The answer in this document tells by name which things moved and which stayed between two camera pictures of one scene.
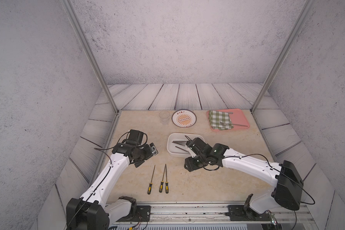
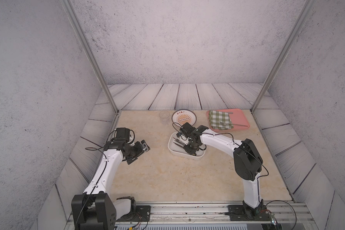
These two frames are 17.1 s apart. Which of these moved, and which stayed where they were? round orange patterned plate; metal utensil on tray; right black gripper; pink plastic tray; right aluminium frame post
Moved: right black gripper
Stayed: metal utensil on tray; round orange patterned plate; right aluminium frame post; pink plastic tray
